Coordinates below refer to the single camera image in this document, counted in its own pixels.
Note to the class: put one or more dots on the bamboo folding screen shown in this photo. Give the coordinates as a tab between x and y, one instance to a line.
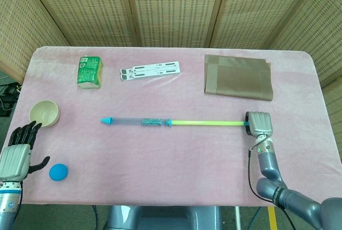
173	8

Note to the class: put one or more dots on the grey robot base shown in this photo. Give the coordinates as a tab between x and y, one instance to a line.
160	218

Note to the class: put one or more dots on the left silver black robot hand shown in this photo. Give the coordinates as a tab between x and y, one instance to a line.
14	160

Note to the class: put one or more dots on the white table leg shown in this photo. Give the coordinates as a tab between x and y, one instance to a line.
236	218

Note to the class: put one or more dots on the blue ball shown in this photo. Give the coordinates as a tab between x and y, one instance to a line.
58	172

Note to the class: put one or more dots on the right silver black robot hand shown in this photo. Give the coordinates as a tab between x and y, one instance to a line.
260	123

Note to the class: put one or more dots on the beige bowl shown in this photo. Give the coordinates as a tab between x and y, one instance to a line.
44	112

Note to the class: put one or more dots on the pink tablecloth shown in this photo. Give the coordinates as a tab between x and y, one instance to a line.
160	160

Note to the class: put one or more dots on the white folded laptop stand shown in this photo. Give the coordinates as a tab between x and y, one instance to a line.
152	70

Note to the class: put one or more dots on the green tissue pack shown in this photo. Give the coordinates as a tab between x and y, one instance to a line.
89	73

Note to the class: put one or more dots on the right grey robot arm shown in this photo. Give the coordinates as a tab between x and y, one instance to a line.
270	160

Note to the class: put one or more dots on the brown folded cloth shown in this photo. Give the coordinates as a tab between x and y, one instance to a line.
237	80

